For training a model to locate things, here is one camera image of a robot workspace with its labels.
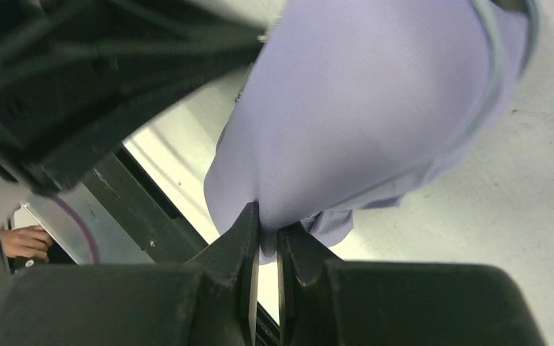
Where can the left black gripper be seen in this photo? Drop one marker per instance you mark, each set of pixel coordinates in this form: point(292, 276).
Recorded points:
point(78, 77)

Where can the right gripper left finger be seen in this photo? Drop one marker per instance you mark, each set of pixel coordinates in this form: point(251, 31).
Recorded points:
point(99, 305)

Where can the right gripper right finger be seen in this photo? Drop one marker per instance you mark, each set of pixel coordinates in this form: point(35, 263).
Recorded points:
point(325, 300)

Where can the purple umbrella case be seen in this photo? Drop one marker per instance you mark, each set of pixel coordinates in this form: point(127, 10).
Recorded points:
point(351, 105)

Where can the person's hand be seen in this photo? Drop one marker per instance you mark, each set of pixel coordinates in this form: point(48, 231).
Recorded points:
point(28, 242)

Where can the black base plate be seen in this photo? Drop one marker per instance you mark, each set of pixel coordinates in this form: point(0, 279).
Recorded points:
point(152, 205)

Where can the aluminium mounting rail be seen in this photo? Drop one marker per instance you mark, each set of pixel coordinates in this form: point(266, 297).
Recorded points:
point(84, 229)

